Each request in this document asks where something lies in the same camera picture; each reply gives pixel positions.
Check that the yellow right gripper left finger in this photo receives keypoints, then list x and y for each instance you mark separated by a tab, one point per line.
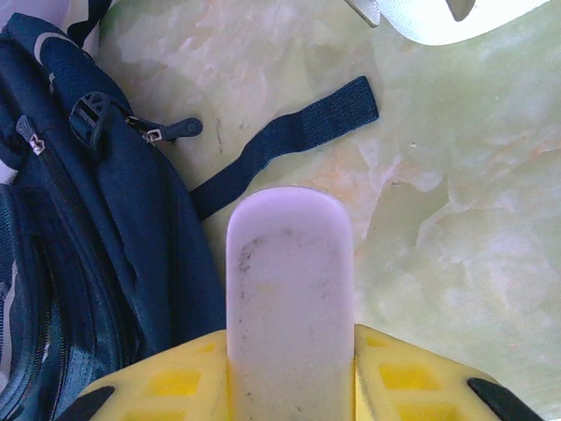
175	390

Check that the navy blue backpack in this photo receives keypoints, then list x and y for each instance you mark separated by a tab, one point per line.
109	197

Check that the white zipped storage case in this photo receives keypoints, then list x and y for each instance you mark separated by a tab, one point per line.
421	22

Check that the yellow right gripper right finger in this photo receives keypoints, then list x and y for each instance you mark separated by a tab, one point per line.
407	390

